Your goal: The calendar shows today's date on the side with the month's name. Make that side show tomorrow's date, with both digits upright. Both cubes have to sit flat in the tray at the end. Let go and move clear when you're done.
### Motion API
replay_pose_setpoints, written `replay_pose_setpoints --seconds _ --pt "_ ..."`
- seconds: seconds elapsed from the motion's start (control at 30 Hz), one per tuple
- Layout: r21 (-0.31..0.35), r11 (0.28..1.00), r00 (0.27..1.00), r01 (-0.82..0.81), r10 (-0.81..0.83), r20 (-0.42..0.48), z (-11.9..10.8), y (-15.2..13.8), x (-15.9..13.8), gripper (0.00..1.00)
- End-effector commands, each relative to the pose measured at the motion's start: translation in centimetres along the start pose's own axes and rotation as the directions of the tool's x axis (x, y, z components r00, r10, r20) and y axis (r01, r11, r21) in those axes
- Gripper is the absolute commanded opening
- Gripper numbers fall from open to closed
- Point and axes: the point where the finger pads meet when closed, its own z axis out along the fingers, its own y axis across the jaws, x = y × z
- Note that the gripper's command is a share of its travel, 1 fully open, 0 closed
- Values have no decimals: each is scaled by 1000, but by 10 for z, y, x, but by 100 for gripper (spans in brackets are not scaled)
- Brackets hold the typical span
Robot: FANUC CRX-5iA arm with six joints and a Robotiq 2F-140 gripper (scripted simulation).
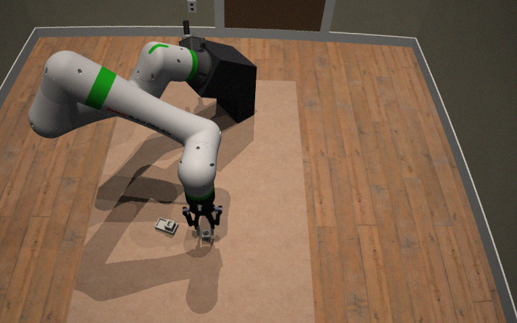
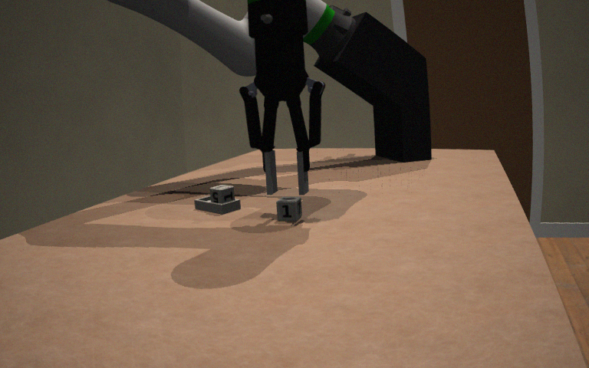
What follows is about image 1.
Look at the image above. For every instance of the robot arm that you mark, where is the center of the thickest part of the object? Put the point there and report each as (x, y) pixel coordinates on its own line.
(75, 91)

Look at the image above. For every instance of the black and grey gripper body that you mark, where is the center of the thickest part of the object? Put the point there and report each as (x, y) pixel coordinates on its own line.
(208, 210)

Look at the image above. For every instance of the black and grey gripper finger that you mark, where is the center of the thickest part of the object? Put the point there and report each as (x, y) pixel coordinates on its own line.
(191, 222)
(211, 220)

